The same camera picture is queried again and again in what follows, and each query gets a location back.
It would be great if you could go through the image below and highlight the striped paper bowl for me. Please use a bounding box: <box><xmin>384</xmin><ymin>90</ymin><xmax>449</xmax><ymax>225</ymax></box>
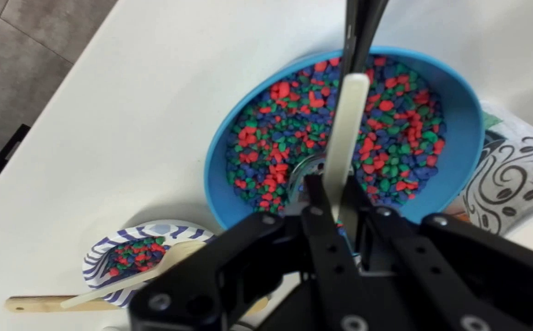
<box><xmin>82</xmin><ymin>220</ymin><xmax>217</xmax><ymax>308</ymax></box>

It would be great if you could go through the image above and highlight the white plastic spoon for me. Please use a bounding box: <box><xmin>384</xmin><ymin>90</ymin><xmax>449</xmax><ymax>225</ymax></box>
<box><xmin>60</xmin><ymin>240</ymin><xmax>208</xmax><ymax>309</ymax></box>

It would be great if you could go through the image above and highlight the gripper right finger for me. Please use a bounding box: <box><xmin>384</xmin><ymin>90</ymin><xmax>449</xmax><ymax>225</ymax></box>
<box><xmin>340</xmin><ymin>178</ymin><xmax>533</xmax><ymax>331</ymax></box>

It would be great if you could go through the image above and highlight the blue bowl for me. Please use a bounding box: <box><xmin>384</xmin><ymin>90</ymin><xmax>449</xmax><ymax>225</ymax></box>
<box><xmin>203</xmin><ymin>45</ymin><xmax>486</xmax><ymax>230</ymax></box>

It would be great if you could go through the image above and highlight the silver metal scoop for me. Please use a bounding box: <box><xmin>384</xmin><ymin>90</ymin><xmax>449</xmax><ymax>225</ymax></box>
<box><xmin>287</xmin><ymin>154</ymin><xmax>327</xmax><ymax>213</ymax></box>

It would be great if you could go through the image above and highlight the wooden stick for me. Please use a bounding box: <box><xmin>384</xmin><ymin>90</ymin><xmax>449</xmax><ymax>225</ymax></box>
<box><xmin>5</xmin><ymin>294</ymin><xmax>269</xmax><ymax>317</ymax></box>

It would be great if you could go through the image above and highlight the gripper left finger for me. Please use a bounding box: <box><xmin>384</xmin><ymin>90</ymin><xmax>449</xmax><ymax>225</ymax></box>
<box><xmin>128</xmin><ymin>174</ymin><xmax>372</xmax><ymax>331</ymax></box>

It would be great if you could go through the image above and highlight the paper coffee cup swirl print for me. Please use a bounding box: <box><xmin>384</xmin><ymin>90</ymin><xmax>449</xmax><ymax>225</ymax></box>
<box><xmin>446</xmin><ymin>101</ymin><xmax>533</xmax><ymax>236</ymax></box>

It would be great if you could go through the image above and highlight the heap of colourful cereal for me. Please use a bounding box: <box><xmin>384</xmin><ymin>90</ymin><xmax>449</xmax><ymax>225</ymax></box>
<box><xmin>106</xmin><ymin>236</ymin><xmax>167</xmax><ymax>277</ymax></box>
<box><xmin>225</xmin><ymin>55</ymin><xmax>447</xmax><ymax>215</ymax></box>

